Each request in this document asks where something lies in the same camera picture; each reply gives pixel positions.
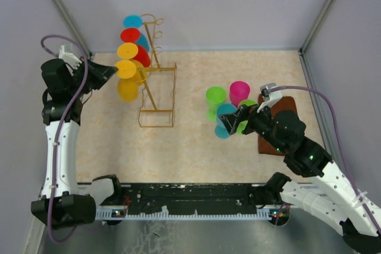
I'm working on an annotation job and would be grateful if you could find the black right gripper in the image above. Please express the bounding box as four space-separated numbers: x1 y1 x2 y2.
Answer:
218 99 286 153

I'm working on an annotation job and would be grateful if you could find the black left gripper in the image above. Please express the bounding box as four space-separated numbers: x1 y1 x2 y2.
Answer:
68 55 117 97

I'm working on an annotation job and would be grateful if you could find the green wine glass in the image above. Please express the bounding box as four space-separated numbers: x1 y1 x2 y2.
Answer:
205 86 226 121
236 99 258 135

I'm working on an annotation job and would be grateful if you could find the teal wine glass front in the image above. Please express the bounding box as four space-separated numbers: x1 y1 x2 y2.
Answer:
214 104 237 139

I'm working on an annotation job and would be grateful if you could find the teal wine glass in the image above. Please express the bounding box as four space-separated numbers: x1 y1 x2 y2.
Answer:
214 104 237 139
120 15 150 52

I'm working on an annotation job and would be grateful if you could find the pink wine glass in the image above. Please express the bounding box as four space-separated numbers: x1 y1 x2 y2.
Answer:
229 81 251 106

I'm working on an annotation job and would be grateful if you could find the green wine glass front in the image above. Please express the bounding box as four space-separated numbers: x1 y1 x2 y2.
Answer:
205 86 226 121

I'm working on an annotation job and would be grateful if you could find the orange wine glass front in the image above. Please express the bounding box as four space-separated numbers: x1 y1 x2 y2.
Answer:
115 59 139 102

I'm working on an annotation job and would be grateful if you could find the orange wine glass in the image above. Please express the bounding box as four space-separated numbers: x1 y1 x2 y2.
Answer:
115 59 139 102
117 42 146 84

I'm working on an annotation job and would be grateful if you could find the gold wire glass rack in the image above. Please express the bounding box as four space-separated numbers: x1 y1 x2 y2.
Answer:
138 14 177 128

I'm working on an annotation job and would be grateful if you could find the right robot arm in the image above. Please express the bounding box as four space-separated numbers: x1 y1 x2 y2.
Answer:
218 105 380 253

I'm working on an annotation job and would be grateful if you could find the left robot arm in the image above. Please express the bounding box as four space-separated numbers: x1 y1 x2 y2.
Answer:
31 58 124 230

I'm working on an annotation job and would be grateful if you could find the red wine glass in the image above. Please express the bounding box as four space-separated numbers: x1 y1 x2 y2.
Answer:
117 27 151 67

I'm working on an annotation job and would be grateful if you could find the teal wine glass rear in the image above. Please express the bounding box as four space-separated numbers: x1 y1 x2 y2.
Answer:
120 15 150 52

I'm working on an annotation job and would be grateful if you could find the brown cloth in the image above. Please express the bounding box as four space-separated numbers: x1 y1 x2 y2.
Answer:
257 95 298 156

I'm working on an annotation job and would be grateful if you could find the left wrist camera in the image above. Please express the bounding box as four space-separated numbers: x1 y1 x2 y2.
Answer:
58 45 82 70

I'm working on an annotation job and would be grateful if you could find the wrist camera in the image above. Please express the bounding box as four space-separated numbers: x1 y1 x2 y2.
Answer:
257 83 283 112
58 45 82 70

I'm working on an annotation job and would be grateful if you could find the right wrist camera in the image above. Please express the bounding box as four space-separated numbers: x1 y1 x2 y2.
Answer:
257 83 283 112

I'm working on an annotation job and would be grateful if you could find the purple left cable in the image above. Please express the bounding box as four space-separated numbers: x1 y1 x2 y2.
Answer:
40 34 108 243

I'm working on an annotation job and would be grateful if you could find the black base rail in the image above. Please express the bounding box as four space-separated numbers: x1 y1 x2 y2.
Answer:
101 183 282 215

